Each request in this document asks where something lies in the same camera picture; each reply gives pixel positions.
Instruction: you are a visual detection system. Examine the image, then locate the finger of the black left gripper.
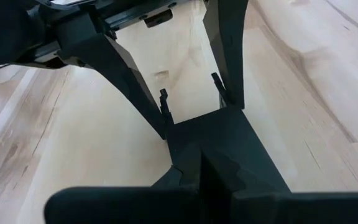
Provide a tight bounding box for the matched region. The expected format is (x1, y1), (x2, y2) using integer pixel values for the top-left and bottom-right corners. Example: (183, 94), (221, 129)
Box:
(203, 0), (250, 110)
(57, 32), (168, 140)

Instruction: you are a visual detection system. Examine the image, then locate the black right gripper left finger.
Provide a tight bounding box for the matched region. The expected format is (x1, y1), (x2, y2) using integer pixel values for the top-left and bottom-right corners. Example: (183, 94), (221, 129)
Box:
(44, 143), (202, 224)

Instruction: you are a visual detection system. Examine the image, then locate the black duct cover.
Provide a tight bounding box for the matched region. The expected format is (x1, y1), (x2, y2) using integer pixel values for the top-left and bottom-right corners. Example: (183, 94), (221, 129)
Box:
(165, 105), (291, 194)

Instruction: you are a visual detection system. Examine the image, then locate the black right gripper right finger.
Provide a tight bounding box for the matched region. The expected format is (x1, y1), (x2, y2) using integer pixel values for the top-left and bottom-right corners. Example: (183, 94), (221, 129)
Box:
(201, 148), (358, 224)

